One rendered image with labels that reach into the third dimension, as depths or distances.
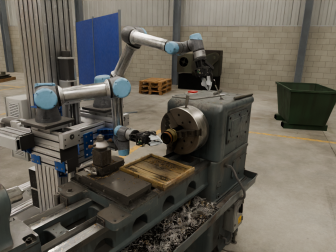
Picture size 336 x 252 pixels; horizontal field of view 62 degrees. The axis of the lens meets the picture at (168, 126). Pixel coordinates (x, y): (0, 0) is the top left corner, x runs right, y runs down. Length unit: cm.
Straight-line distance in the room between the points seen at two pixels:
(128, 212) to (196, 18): 1114
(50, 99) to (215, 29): 1055
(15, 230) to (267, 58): 1096
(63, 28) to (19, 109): 65
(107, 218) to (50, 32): 126
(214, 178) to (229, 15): 1024
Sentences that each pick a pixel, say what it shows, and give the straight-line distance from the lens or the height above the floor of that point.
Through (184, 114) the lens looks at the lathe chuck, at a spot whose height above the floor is 120.
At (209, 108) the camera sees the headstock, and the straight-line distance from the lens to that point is 186.
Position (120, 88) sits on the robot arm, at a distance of 167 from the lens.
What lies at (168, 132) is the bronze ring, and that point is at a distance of 170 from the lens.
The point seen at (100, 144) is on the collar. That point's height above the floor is 114.
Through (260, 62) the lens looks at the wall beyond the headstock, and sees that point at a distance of 1161.
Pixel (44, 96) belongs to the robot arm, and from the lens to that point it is 163.
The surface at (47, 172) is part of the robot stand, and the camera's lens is 227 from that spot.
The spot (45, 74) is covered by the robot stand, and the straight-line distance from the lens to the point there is 201.
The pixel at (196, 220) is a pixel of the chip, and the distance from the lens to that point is 183.
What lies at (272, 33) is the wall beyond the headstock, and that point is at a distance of 1160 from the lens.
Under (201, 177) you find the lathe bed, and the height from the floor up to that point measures 77.
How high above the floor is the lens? 162
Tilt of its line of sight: 16 degrees down
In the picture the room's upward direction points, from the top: 1 degrees clockwise
